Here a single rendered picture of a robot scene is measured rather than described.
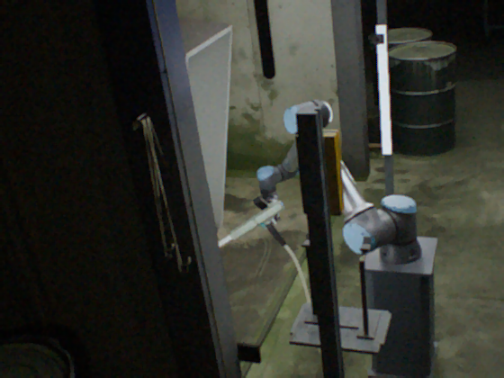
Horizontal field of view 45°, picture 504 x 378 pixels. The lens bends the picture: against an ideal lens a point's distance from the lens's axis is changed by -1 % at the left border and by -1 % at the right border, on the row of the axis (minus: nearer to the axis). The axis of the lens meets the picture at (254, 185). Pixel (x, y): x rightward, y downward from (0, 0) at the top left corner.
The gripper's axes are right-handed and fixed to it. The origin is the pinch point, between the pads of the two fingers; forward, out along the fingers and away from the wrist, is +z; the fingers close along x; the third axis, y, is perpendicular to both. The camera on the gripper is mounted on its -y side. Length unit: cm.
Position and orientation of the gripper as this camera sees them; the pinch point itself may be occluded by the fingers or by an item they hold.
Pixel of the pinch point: (265, 221)
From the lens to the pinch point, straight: 303.7
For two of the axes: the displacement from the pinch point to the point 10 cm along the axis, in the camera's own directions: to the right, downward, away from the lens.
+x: -8.0, 5.4, 2.7
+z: -0.5, 3.9, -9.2
